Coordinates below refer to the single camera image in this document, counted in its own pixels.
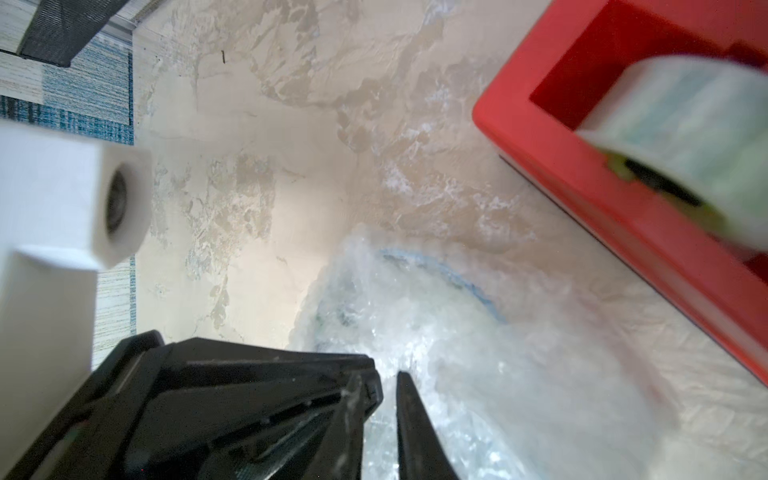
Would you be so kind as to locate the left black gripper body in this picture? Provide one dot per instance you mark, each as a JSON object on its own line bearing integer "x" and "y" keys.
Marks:
{"x": 88, "y": 438}

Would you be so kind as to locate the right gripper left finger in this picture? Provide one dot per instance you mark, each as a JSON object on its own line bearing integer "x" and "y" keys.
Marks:
{"x": 339, "y": 454}

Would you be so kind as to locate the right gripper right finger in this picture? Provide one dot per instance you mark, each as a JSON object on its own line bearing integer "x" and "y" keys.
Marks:
{"x": 420, "y": 454}

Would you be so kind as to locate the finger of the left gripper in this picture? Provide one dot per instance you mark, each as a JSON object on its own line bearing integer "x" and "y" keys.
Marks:
{"x": 177, "y": 424}
{"x": 204, "y": 379}

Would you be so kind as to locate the clear bubble wrap sheet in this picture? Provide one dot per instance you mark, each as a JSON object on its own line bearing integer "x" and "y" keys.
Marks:
{"x": 527, "y": 374}

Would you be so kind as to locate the clear adhesive tape roll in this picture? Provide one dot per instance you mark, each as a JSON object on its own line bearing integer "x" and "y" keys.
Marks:
{"x": 698, "y": 127}

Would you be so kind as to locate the black wire mesh shelf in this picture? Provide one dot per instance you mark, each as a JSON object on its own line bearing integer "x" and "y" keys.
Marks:
{"x": 60, "y": 29}

